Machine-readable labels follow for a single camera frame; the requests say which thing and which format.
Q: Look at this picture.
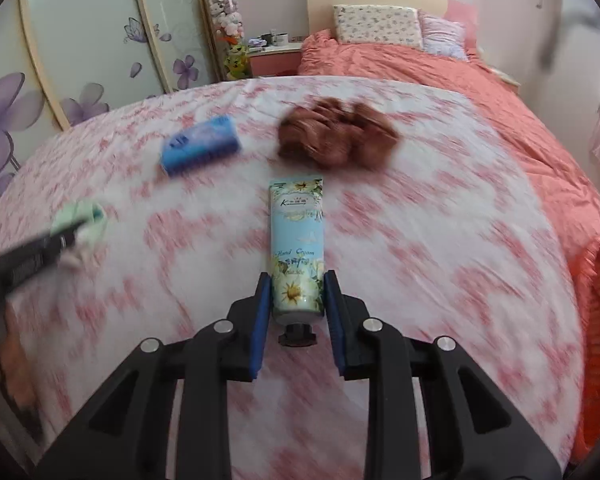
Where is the pink white nightstand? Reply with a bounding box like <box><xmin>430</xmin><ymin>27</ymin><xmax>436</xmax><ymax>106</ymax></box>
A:
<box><xmin>247</xmin><ymin>42</ymin><xmax>303</xmax><ymax>78</ymax></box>

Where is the floral hand cream tube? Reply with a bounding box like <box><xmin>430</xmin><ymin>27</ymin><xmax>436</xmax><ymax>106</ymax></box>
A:
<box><xmin>267</xmin><ymin>176</ymin><xmax>327</xmax><ymax>348</ymax></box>

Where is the clear tube of plush toys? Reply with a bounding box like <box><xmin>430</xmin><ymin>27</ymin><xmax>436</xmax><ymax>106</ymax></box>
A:
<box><xmin>204</xmin><ymin>0</ymin><xmax>248</xmax><ymax>81</ymax></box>

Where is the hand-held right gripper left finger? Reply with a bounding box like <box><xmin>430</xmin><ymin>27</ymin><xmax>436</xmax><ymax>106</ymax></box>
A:
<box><xmin>35</xmin><ymin>272</ymin><xmax>272</xmax><ymax>480</ymax></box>

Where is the pink floral tablecloth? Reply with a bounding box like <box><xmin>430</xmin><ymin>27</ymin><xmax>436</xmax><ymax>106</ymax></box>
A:
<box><xmin>0</xmin><ymin>77</ymin><xmax>586</xmax><ymax>480</ymax></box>

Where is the wardrobe with purple flower doors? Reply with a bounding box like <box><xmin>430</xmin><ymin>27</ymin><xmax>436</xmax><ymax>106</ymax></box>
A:
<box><xmin>0</xmin><ymin>0</ymin><xmax>218</xmax><ymax>231</ymax></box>

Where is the bed with salmon duvet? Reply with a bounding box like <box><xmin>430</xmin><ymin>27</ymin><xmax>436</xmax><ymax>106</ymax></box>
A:
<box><xmin>297</xmin><ymin>30</ymin><xmax>600</xmax><ymax>271</ymax></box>

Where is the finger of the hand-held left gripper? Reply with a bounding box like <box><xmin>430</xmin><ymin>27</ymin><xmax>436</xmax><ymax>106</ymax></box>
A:
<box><xmin>7</xmin><ymin>217</ymin><xmax>88</xmax><ymax>293</ymax></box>

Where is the blue tissue pack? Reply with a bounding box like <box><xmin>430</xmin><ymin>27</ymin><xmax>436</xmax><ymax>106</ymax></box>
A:
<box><xmin>160</xmin><ymin>115</ymin><xmax>242</xmax><ymax>177</ymax></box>

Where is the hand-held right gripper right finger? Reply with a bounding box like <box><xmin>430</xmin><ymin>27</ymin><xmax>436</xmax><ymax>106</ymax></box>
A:
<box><xmin>324</xmin><ymin>270</ymin><xmax>563</xmax><ymax>480</ymax></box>

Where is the light green cloth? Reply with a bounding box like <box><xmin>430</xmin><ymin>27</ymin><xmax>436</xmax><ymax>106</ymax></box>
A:
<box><xmin>50</xmin><ymin>200</ymin><xmax>108</xmax><ymax>267</ymax></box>

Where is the floral white pillow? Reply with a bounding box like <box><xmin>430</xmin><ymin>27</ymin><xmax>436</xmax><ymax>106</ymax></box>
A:
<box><xmin>332</xmin><ymin>5</ymin><xmax>423</xmax><ymax>51</ymax></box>

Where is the person's left hand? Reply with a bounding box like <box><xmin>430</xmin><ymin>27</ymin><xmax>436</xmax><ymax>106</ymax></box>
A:
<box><xmin>0</xmin><ymin>327</ymin><xmax>40</xmax><ymax>406</ymax></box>

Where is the striped pink pillow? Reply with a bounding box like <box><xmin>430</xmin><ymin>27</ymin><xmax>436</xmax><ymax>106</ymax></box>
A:
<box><xmin>420</xmin><ymin>14</ymin><xmax>468</xmax><ymax>61</ymax></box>

